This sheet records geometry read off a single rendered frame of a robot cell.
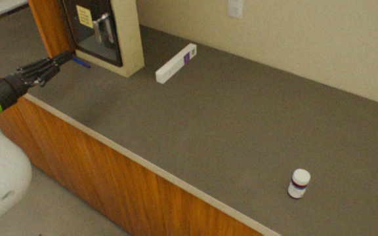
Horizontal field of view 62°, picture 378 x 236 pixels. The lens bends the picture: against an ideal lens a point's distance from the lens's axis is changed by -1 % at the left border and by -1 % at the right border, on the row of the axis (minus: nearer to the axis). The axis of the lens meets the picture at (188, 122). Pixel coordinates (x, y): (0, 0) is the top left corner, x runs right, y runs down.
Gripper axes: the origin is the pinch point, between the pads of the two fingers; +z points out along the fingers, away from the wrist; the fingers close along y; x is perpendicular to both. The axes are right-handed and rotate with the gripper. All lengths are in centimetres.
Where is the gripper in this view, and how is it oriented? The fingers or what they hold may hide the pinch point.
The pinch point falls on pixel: (62, 58)
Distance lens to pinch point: 117.8
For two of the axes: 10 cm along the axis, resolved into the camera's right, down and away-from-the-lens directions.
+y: -8.2, -3.9, 4.2
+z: 5.7, -5.8, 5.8
